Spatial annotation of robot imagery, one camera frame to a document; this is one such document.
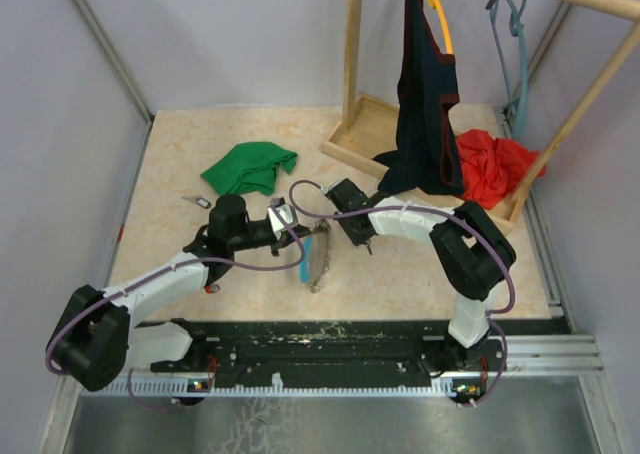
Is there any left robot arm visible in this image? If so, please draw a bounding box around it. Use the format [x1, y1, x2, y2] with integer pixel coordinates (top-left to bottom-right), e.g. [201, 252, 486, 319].
[45, 194, 314, 392]

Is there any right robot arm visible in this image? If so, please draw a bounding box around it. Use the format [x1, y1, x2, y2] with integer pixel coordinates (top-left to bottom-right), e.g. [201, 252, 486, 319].
[326, 179, 517, 370]

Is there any green cloth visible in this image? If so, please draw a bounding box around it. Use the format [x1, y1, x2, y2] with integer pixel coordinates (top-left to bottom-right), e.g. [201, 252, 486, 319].
[200, 141, 298, 196]

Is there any red key tag with key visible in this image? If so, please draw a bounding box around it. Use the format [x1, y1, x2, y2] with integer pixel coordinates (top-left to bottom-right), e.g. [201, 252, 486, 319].
[204, 284, 220, 294]

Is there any dark navy garment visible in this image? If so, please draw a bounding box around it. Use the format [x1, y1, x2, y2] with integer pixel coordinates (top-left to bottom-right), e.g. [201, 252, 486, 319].
[374, 0, 464, 196]

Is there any wooden clothes rack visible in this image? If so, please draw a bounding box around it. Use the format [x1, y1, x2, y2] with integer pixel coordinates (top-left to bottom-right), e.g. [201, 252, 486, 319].
[321, 0, 640, 237]

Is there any red cloth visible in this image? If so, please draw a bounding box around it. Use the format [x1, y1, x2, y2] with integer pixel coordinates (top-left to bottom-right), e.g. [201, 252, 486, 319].
[456, 129, 539, 209]

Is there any grey-blue hanger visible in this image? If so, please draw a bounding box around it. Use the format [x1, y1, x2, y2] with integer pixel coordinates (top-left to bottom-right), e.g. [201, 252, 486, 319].
[481, 0, 546, 140]

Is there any yellow hanger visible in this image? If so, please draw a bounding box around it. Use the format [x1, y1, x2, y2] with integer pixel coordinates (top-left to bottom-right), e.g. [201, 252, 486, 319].
[427, 0, 455, 55]

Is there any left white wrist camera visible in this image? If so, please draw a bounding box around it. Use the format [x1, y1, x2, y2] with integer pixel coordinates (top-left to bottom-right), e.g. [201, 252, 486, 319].
[267, 197, 298, 239]

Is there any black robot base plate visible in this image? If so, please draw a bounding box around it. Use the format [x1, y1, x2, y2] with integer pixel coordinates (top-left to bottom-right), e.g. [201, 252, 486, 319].
[151, 321, 504, 389]

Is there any aluminium rail frame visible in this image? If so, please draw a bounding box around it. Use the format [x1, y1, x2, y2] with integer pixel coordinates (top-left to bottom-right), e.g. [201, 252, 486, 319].
[83, 335, 603, 404]

